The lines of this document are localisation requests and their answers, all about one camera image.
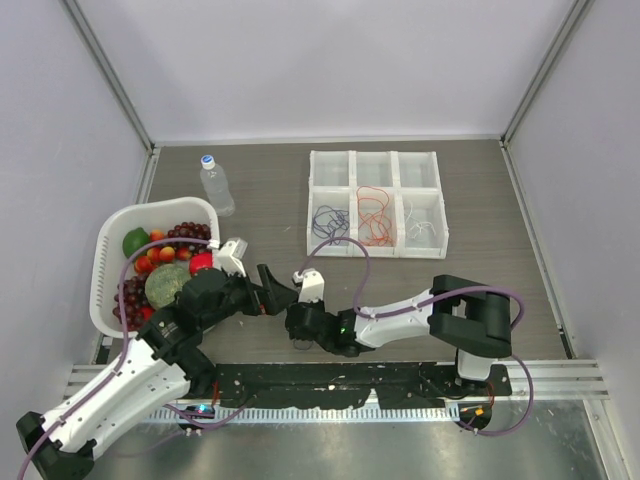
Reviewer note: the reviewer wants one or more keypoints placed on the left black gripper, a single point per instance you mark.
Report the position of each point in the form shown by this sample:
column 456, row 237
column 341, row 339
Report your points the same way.
column 274, row 295

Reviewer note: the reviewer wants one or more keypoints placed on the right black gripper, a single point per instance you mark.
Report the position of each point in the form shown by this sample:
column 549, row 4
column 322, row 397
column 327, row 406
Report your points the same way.
column 320, row 304

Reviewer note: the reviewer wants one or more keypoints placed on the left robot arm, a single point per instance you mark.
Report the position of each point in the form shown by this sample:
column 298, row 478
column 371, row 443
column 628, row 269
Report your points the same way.
column 161, row 364

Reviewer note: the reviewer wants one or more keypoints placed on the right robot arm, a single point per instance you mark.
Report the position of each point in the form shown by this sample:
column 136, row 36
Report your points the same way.
column 476, row 319

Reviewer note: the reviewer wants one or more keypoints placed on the red apple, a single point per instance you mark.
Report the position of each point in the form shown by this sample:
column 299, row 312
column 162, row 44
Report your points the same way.
column 200, row 261

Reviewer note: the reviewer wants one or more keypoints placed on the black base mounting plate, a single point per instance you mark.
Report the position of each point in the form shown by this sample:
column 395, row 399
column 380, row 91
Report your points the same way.
column 339, row 386

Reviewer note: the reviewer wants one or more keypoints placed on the purple grape bunch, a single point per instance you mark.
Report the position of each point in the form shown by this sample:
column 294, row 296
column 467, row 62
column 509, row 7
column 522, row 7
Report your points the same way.
column 190, row 230

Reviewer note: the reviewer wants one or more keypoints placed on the green melon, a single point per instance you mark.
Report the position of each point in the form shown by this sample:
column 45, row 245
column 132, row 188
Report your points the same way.
column 164, row 283

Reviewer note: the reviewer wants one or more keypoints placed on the clear plastic water bottle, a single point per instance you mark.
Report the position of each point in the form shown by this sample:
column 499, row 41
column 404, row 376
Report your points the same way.
column 216, row 187

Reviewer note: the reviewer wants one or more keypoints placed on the dark red grape bunch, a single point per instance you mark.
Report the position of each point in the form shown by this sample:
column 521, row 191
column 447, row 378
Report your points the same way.
column 136, row 304

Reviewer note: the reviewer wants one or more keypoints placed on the white six-compartment organizer tray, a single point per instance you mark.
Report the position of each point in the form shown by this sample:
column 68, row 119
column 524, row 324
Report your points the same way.
column 391, row 202

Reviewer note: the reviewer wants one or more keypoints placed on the green lime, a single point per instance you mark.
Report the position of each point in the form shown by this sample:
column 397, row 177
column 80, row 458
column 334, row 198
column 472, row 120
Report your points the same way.
column 134, row 240

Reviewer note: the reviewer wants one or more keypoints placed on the white fruit basket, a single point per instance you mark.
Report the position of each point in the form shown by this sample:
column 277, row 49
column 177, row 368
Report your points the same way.
column 109, row 258

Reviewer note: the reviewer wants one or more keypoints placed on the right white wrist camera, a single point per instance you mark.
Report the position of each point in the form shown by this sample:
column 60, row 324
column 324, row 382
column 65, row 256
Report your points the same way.
column 311, row 285

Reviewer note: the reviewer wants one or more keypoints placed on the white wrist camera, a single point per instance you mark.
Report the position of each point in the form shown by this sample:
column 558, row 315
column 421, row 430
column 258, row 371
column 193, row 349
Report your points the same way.
column 311, row 285
column 228, row 256

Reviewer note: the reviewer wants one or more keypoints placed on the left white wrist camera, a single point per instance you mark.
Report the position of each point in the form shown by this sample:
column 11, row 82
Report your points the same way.
column 228, row 256

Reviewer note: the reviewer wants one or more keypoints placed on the white slotted cable duct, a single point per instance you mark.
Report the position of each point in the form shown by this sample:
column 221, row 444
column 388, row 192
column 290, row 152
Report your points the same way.
column 368, row 413

